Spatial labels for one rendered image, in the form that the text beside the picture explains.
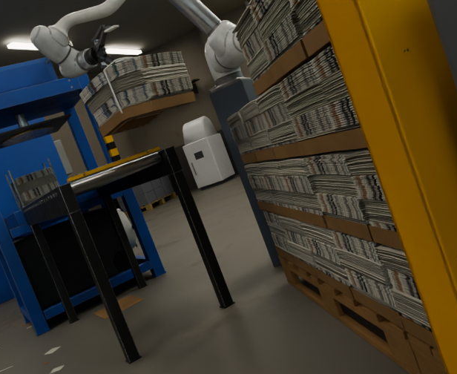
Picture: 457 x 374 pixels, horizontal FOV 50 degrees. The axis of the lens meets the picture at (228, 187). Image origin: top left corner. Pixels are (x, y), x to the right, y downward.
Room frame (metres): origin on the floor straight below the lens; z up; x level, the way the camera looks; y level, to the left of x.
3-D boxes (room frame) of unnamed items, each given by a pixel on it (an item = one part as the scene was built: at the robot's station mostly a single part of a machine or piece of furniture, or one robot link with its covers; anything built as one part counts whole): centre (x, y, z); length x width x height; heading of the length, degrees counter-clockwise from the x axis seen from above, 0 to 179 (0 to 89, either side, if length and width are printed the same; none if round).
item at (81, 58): (2.32, 0.40, 1.32); 0.09 x 0.06 x 0.09; 142
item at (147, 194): (11.02, 1.80, 0.55); 1.17 x 0.75 x 1.11; 155
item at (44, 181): (4.10, 1.51, 0.93); 0.38 x 0.30 x 0.26; 29
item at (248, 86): (2.67, -0.21, 0.50); 0.20 x 0.20 x 1.00; 65
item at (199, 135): (10.54, 0.19, 0.74); 0.74 x 0.63 x 1.47; 154
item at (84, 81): (3.56, 0.71, 0.78); 0.09 x 0.09 x 1.55; 29
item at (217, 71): (2.66, -0.21, 1.17); 0.18 x 0.16 x 0.22; 20
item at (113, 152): (3.50, 0.68, 1.05); 0.05 x 0.05 x 0.45; 29
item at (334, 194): (1.73, -0.37, 0.42); 1.17 x 0.39 x 0.83; 9
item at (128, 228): (3.61, 1.23, 0.38); 0.94 x 0.69 x 0.63; 119
